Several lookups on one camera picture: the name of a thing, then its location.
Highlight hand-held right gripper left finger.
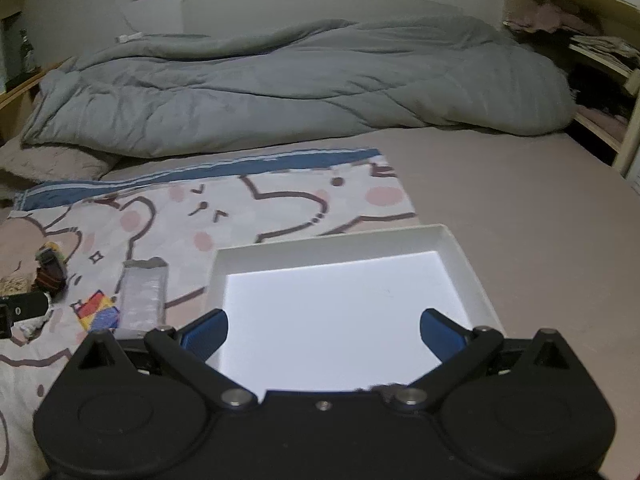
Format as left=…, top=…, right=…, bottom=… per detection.
left=67, top=308, right=259, bottom=413

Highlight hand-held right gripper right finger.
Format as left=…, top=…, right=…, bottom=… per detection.
left=382, top=308, right=582, bottom=413

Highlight white tissue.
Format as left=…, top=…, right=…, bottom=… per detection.
left=10, top=309, right=55, bottom=345

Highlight colourful patterned card box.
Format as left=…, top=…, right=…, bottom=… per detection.
left=73, top=289, right=121, bottom=334

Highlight clear wet wipe packet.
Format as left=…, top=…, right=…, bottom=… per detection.
left=114, top=257, right=168, bottom=333

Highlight white shallow cardboard box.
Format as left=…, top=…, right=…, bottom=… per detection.
left=205, top=224, right=507, bottom=395

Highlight small yellow black toy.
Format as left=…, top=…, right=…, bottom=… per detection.
left=34, top=242, right=68, bottom=295

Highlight cartoon printed blanket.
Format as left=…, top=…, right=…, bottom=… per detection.
left=0, top=148, right=419, bottom=480

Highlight beige pillow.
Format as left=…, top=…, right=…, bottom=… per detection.
left=0, top=139, right=121, bottom=183

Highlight wooden bedside shelf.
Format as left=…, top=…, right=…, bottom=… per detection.
left=0, top=5, right=61, bottom=141

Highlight dark glass bottle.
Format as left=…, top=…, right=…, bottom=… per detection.
left=18, top=29, right=37, bottom=77

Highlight grey quilted comforter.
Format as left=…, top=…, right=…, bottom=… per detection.
left=21, top=16, right=576, bottom=159

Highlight folded light clothes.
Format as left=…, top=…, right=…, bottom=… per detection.
left=570, top=34, right=640, bottom=63

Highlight pile of pink clothes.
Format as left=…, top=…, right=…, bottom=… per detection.
left=504, top=1, right=591, bottom=36

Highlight cream open wardrobe shelf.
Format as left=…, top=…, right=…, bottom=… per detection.
left=502, top=0, right=640, bottom=181

